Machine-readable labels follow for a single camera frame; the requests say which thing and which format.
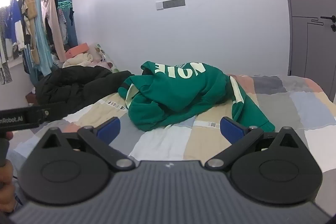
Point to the grey door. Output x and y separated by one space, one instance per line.
312 3

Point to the light blue hanging garment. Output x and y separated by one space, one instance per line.
43 43

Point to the grey wall socket panel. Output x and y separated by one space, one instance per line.
173 3

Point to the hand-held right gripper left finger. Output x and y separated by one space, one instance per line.
110 130

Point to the hanging clothes on rack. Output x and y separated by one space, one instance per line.
72 29

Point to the white wall switch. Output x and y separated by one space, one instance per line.
159 5

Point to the black jacket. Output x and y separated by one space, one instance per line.
76 87

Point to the cream cloth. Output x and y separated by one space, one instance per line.
78 60

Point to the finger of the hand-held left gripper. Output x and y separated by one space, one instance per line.
39 113

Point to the person's left hand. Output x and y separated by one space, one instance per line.
6 187

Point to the black door lock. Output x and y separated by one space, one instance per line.
333 28

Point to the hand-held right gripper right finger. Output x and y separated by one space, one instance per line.
231 130

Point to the blue hanging shirt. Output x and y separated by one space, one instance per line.
14 22

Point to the patterned pillow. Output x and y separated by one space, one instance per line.
106 61

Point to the beige hanging garment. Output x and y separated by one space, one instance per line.
29 3

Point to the striped hanging garment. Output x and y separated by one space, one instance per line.
4 56

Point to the pink box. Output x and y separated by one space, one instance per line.
77 50

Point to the green hoodie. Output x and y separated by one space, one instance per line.
178 92

